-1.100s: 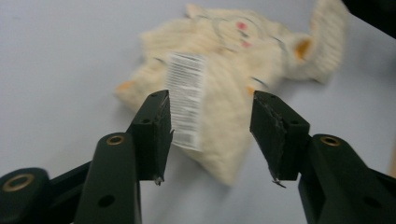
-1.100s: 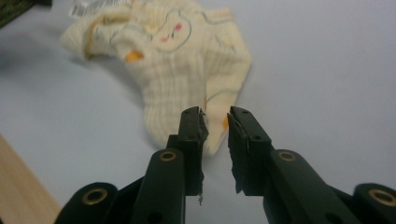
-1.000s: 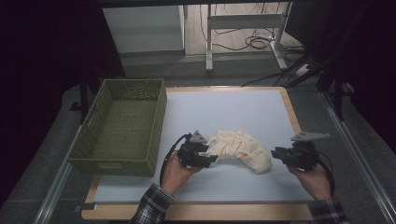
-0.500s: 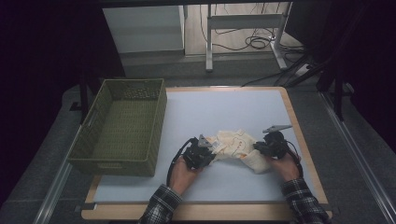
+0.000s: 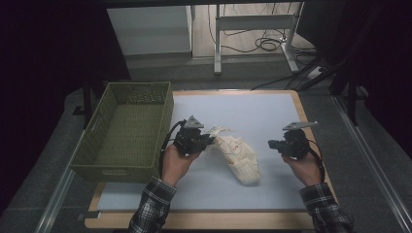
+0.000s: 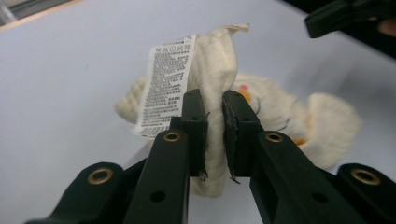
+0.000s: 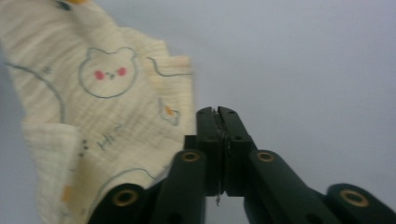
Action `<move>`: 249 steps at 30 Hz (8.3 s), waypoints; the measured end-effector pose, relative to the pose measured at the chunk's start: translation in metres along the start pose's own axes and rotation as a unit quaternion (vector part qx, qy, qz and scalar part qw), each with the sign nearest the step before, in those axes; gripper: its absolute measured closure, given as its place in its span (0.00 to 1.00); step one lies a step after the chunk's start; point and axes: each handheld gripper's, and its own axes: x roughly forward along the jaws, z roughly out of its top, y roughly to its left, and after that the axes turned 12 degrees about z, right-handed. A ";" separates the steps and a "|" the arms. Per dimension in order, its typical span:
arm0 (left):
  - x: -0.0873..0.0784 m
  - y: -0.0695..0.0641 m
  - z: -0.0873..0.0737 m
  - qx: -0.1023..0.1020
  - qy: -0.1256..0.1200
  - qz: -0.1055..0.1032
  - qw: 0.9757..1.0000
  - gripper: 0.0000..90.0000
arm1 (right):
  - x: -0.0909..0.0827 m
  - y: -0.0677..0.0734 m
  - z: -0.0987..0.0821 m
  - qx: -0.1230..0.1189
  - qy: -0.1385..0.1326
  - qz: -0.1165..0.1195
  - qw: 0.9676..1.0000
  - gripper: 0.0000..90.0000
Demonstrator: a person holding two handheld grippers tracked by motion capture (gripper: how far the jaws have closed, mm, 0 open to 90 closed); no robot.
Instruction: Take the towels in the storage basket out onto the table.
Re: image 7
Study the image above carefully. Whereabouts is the cream bear print cloth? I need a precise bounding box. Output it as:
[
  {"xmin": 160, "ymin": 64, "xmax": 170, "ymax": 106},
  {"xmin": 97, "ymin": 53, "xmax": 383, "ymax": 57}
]
[{"xmin": 0, "ymin": 0, "xmax": 196, "ymax": 224}]

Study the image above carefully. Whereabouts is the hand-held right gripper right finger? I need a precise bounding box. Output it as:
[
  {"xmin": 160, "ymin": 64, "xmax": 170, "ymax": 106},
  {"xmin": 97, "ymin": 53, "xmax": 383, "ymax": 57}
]
[{"xmin": 218, "ymin": 105, "xmax": 258, "ymax": 198}]

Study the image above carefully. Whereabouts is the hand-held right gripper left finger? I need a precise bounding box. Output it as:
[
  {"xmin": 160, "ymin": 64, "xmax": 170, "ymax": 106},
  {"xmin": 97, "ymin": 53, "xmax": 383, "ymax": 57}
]
[{"xmin": 183, "ymin": 105, "xmax": 226, "ymax": 198}]

